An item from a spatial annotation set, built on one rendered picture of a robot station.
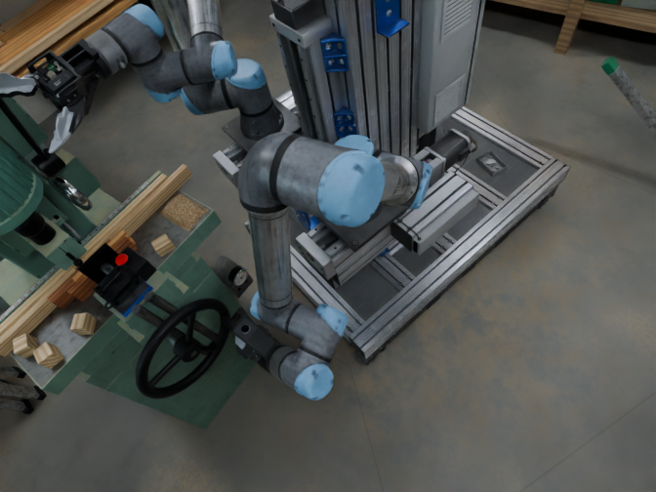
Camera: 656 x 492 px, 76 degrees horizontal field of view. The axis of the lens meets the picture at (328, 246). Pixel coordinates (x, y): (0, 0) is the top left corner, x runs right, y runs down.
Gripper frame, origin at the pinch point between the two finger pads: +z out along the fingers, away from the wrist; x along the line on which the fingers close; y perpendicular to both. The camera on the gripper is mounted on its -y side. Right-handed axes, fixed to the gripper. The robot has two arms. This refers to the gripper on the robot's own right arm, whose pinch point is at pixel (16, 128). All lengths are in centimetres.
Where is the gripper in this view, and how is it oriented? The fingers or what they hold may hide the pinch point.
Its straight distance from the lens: 101.4
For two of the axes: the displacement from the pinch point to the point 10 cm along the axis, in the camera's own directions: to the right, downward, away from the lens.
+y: 3.3, -1.8, -9.3
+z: -5.9, 7.3, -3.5
